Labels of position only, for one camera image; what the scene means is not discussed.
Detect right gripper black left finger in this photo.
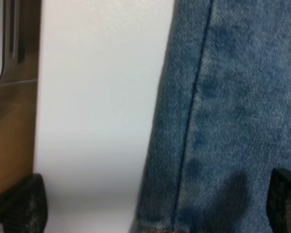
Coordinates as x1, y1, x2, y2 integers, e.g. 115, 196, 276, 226
0, 174, 48, 233

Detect brown metal frame post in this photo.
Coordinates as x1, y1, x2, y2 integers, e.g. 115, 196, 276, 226
0, 0, 42, 193

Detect blue children's denim shorts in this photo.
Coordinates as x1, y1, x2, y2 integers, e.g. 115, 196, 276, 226
133, 0, 291, 233

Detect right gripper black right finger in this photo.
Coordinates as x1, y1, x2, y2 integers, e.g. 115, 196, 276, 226
266, 168, 291, 233

